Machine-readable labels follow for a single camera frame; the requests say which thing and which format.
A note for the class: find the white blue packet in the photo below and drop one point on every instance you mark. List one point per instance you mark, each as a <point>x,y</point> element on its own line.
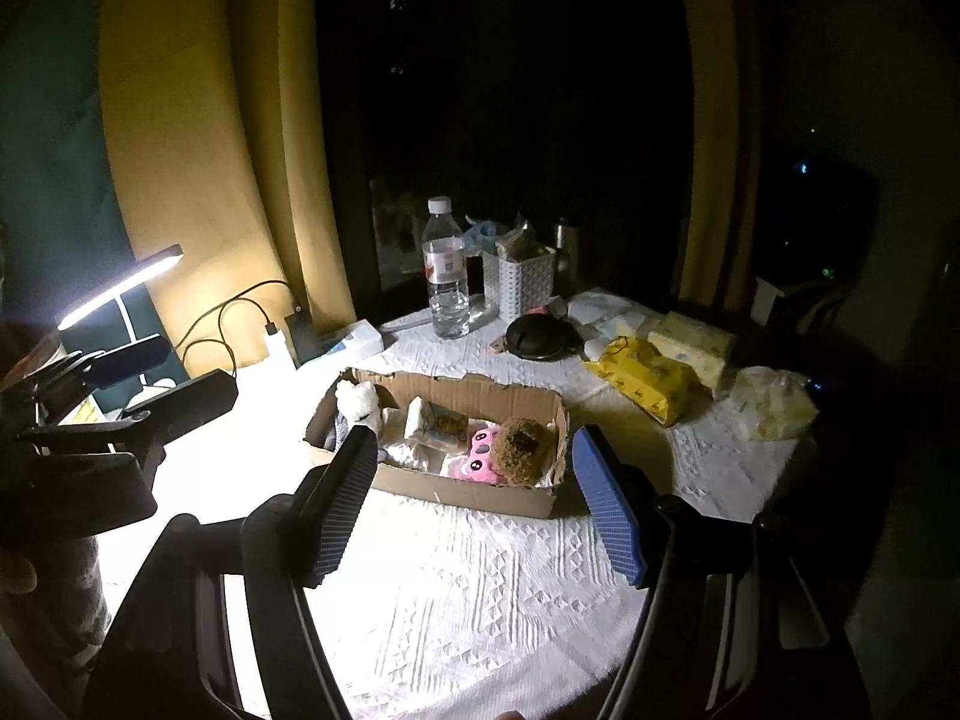
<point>352,341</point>

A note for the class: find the cartoon print tissue pack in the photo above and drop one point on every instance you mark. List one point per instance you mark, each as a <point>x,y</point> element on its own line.
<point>431,424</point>

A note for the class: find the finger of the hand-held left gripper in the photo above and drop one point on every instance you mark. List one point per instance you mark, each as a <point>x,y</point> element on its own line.
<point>187,394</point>
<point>135,356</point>

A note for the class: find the white plush toy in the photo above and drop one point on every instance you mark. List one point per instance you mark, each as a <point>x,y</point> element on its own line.
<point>358,401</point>

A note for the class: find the white perforated basket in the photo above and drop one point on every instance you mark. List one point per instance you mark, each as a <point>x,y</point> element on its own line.
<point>517,285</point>

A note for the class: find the blue plastic bag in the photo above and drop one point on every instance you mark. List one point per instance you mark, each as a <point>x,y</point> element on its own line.
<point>484,236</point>

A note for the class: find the white desk lamp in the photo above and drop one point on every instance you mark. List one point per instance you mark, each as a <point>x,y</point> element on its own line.
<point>120,289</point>

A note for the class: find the yellow curtain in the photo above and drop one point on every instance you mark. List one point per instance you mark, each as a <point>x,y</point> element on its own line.
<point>720,127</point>
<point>210,127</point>

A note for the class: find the pink plush toy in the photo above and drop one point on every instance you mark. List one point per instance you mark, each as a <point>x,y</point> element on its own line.
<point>476,457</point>

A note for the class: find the yellow wet wipe pack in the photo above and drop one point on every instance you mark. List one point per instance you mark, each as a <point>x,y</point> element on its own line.
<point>645,382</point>

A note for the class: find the white textured tablecloth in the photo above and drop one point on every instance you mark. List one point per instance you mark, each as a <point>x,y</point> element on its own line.
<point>480,600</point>

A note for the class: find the brown plush toy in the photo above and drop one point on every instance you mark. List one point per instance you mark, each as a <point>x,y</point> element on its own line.
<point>525,450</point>

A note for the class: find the clear plastic bag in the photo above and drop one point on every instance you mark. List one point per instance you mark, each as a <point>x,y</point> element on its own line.
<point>776,405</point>

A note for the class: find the white plastic bag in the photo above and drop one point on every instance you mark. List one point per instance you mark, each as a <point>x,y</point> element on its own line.
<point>607,311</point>

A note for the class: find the dark metal thermos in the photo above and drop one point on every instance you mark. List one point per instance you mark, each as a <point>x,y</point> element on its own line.
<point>571,255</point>

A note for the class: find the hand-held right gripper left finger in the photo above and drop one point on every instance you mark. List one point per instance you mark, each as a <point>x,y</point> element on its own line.
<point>341,510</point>

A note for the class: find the brown cardboard box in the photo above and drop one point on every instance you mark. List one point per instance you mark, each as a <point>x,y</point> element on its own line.
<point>450,487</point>

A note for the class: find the white charger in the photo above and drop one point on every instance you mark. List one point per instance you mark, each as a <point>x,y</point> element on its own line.
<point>277,349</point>

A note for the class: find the pale yellow tissue pack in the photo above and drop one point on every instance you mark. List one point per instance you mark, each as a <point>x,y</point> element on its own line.
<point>697,349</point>

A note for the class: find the clear plastic water bottle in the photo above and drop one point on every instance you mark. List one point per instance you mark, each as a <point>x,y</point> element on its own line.
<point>448,277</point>

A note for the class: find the person's left hand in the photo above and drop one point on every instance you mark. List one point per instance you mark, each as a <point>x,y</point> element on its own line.
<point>15,570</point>

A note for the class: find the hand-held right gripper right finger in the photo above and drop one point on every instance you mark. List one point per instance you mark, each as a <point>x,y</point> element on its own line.
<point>607,510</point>

